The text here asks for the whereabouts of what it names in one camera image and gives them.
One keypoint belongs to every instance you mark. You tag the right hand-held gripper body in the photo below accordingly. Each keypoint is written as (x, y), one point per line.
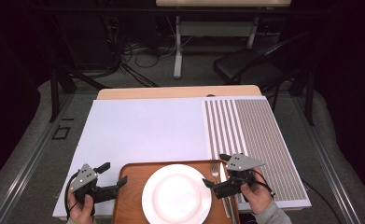
(244, 162)

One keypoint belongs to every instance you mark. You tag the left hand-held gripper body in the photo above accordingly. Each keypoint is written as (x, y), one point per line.
(83, 179)

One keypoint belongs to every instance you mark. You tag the silver fork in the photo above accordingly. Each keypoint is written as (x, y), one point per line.
(214, 169)

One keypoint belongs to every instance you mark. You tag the brown wooden tray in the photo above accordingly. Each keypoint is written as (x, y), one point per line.
(130, 199)

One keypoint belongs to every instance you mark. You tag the white round plate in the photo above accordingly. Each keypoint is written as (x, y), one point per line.
(176, 196)

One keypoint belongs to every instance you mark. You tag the person's left hand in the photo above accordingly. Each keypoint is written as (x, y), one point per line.
(80, 211)

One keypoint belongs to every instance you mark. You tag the person's right hand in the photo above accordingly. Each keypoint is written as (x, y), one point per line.
(259, 196)

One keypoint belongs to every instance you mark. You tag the grey striped placemat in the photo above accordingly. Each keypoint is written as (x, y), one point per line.
(264, 133)

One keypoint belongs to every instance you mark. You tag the white board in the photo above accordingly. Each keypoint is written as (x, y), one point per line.
(146, 130)

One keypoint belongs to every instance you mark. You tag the black metal stand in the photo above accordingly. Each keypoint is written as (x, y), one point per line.
(310, 99)
(55, 93)

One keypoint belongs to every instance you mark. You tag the black folding chair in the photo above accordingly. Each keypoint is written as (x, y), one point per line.
(245, 67)

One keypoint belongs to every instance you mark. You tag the white-legged desk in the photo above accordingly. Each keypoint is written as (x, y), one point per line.
(214, 29)

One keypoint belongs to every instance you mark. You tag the metal floor rail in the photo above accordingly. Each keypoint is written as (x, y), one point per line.
(329, 168)
(27, 165)

